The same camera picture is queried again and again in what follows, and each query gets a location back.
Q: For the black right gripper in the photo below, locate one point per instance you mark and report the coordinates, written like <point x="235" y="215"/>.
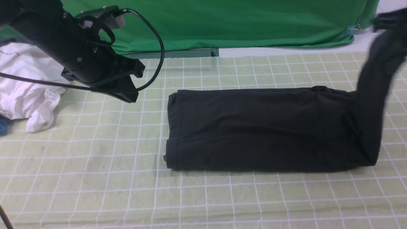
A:
<point x="395" y="20"/>

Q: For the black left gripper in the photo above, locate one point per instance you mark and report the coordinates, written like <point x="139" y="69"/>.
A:
<point x="72" y="46"/>

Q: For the dark gray long-sleeve top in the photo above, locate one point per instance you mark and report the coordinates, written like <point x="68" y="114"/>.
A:
<point x="305" y="129"/>

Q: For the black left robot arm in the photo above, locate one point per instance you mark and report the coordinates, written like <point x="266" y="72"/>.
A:
<point x="10" y="9"/>

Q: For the metal binder clip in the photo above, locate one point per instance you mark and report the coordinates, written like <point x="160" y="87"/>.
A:
<point x="353" y="30"/>

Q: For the green backdrop cloth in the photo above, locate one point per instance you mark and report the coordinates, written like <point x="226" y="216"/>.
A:
<point x="303" y="24"/>

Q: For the green grid-pattern table mat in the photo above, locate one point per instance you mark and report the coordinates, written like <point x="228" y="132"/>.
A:
<point x="100" y="166"/>

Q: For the white crumpled garment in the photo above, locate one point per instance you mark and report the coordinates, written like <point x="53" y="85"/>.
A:
<point x="24" y="100"/>

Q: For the blue cloth at left edge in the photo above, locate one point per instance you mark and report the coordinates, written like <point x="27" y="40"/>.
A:
<point x="4" y="126"/>

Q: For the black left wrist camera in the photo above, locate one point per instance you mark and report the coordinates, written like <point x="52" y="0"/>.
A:
<point x="111" y="16"/>

